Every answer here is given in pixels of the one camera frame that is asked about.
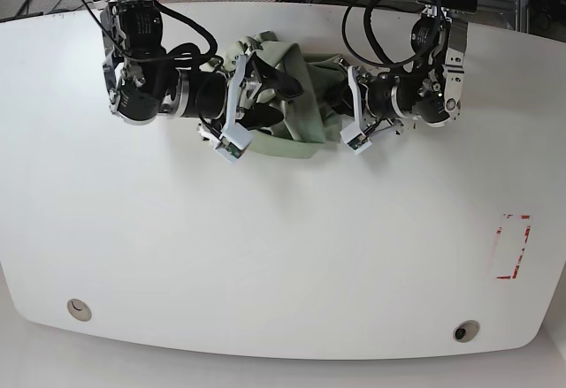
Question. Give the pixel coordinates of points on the left table cable grommet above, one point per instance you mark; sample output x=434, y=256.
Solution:
x=79, y=310

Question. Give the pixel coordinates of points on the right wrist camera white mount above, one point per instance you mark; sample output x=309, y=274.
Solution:
x=234, y=138

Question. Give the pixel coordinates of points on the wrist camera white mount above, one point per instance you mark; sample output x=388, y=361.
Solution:
x=234, y=138
x=353, y=135

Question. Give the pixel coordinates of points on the table cable grommet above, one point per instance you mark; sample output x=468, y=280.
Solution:
x=79, y=310
x=466, y=331

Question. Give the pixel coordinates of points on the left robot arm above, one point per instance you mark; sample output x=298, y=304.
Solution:
x=426, y=86

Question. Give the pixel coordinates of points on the right table cable grommet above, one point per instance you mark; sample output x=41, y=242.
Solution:
x=466, y=331

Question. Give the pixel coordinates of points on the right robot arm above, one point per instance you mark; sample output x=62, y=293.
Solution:
x=160, y=62

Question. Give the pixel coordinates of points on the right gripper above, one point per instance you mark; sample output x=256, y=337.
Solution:
x=203, y=96

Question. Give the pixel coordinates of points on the red tape rectangle marking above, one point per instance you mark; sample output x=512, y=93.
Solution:
x=510, y=242

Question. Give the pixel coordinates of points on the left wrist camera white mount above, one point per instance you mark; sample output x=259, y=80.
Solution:
x=353, y=135

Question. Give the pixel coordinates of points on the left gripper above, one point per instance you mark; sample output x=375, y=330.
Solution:
x=377, y=91

